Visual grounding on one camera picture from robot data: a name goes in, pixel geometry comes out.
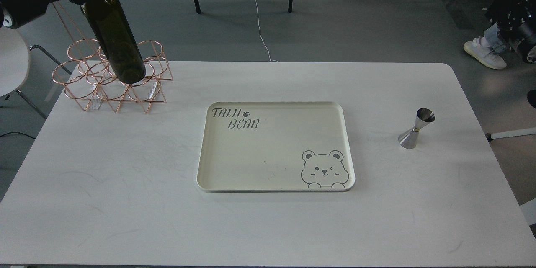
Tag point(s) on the dark green wine bottle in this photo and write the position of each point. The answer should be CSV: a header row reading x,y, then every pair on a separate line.
x,y
112,31

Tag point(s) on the steel double jigger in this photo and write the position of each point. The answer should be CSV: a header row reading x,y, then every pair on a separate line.
x,y
409,138

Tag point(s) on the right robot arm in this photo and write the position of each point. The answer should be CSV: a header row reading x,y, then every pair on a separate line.
x,y
516,21

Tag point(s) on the white chair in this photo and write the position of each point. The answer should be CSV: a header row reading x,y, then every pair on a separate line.
x,y
14,64

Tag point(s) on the cream bear serving tray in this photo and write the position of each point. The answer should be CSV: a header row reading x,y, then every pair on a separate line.
x,y
275,147

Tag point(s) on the white sneaker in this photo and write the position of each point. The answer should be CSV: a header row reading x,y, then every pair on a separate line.
x,y
482,51

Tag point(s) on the copper wire wine rack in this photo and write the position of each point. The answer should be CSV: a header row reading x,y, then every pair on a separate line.
x,y
88,79

